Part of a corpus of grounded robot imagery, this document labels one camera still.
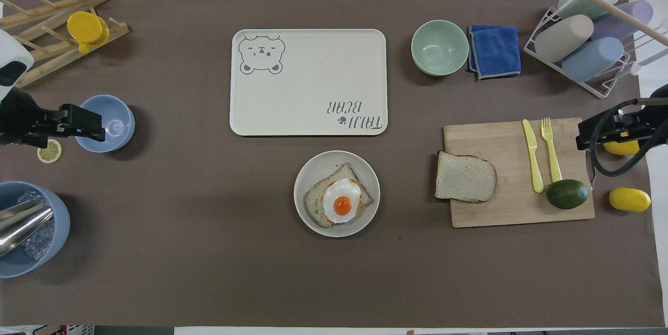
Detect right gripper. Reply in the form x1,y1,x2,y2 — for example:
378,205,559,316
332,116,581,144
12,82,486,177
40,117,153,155
634,83,668,145

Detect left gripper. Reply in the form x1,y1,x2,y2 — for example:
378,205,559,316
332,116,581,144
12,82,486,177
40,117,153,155
0,87,51,149

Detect grey round plate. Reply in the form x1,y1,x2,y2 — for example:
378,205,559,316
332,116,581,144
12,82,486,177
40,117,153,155
293,150,381,238

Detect yellow lemon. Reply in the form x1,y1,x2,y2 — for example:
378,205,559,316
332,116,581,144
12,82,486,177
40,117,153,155
608,187,652,213
602,136,641,157

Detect lemon slice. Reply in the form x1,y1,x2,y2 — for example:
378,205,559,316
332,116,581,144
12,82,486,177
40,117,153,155
37,139,63,164

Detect wooden dish rack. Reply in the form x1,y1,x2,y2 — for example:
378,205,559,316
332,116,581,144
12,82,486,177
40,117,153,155
0,0,130,88

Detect light blue cup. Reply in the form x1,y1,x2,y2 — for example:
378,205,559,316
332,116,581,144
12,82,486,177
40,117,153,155
562,37,625,83

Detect light blue bowl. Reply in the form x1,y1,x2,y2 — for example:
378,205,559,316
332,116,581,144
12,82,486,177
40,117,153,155
75,94,136,154

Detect silver metal scoop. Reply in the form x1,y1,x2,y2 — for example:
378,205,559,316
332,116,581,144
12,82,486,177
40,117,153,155
0,200,54,258

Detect yellow plastic fork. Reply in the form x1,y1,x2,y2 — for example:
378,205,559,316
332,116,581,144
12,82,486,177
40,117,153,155
540,116,563,184

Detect green avocado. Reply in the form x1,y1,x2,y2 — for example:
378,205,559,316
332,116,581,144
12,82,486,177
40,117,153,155
545,178,590,210

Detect yellow plastic cup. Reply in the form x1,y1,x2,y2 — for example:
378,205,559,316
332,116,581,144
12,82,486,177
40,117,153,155
66,10,111,54

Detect light purple cup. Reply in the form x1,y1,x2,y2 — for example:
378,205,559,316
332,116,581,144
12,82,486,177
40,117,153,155
592,0,655,41

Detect wooden rod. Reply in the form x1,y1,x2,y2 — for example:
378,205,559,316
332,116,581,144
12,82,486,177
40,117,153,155
572,0,668,47

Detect clear ice cubes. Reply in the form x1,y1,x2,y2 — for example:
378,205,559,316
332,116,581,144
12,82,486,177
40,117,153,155
16,191,56,261

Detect yellow plastic knife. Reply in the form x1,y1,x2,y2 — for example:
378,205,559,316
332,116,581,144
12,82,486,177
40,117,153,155
522,118,545,194

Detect beige cup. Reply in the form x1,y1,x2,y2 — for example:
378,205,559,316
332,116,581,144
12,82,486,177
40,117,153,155
534,14,595,63

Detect blue ice bucket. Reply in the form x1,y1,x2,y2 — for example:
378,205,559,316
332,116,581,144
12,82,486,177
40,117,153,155
0,181,71,279

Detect wooden cutting board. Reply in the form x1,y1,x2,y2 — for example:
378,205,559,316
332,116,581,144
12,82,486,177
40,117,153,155
443,117,597,229

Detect blue cloth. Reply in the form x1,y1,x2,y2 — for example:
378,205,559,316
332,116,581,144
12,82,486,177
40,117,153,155
467,24,522,81

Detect plain bread slice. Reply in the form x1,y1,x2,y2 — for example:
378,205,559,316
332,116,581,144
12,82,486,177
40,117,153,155
434,150,498,204

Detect light green bowl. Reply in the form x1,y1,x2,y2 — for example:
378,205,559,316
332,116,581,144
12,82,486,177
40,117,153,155
411,19,470,77

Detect cream tray with bear print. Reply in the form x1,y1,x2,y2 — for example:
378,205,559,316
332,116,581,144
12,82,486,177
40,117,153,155
229,28,389,137

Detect bread slice under egg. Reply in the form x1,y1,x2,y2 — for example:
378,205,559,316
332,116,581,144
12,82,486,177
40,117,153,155
303,162,374,229

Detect fried egg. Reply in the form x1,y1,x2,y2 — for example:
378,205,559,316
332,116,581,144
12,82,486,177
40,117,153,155
322,177,363,224

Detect black cable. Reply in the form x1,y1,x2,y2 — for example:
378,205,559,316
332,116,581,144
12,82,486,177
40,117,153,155
589,98,668,177

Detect white wire cup rack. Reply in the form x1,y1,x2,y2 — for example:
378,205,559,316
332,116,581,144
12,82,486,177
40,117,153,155
523,0,668,99

